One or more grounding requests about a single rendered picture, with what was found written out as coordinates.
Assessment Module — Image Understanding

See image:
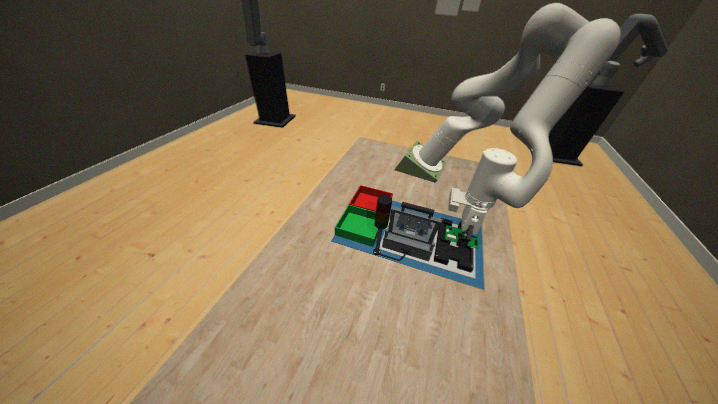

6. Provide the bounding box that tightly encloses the red open box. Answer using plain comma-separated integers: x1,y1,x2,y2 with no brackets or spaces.
349,185,393,212

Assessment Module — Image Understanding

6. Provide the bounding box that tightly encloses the green bin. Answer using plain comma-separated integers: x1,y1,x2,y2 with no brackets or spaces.
335,205,378,247

